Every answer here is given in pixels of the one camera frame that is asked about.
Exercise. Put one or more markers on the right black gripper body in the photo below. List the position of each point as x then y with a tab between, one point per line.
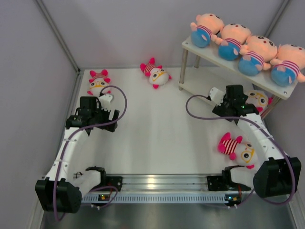
220	110

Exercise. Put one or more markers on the white doll glasses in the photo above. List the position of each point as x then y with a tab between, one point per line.
259	99

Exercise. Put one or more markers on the orange doll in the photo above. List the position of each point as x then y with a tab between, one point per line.
233	36
288	64

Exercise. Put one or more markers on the orange doll table back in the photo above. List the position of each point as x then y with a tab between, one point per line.
205	29

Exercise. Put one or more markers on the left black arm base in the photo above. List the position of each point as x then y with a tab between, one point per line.
109	184

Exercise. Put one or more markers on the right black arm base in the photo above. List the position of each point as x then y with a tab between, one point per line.
220	183

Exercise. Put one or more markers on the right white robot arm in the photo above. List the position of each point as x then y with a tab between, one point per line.
261	165

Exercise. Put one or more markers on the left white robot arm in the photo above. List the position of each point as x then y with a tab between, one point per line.
65	185

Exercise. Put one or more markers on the white two-tier shelf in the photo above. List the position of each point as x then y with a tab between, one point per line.
202	69

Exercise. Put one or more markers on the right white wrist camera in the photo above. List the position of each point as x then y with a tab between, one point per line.
216	96

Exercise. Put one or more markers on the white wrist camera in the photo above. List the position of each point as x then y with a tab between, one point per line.
106	101
216	96

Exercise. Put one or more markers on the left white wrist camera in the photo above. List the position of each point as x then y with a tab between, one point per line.
106	101

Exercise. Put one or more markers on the aluminium front rail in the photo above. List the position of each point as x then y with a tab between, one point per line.
160	182

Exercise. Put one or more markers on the white slotted cable duct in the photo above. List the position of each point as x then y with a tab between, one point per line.
95	198

